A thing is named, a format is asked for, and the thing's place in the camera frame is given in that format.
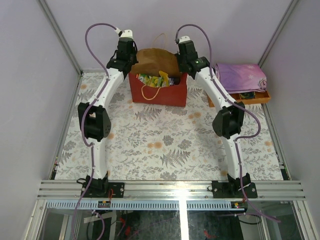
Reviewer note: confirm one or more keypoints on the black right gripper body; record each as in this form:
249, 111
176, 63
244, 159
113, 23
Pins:
181, 62

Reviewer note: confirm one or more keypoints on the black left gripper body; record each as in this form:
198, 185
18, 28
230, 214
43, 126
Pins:
125, 44

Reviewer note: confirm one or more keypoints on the red brown paper bag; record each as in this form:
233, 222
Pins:
151, 61

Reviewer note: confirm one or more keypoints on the green Fox's candy bag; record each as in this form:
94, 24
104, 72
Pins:
148, 80

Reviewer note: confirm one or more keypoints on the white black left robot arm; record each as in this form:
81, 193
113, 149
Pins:
95, 123

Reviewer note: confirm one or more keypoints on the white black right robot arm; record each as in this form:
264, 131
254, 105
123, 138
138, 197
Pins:
229, 117

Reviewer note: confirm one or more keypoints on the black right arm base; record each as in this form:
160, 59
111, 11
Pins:
233, 188

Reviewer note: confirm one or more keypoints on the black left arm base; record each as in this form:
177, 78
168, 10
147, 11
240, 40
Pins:
102, 188

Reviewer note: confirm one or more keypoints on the purple Fox's candy bag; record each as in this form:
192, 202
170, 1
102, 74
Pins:
174, 81

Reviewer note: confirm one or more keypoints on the yellow snack packet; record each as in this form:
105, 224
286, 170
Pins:
164, 79

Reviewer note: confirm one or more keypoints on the purple princess print cloth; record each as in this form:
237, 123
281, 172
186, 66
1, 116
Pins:
241, 78

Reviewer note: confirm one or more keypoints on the dark green gold packet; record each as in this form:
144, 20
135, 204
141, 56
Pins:
247, 95

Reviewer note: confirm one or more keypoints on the orange wooden compartment tray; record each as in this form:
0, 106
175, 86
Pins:
257, 98

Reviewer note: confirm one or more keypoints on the aluminium front rail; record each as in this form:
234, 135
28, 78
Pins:
270, 190

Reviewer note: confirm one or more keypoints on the blue grey cable duct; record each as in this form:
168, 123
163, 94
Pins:
192, 205

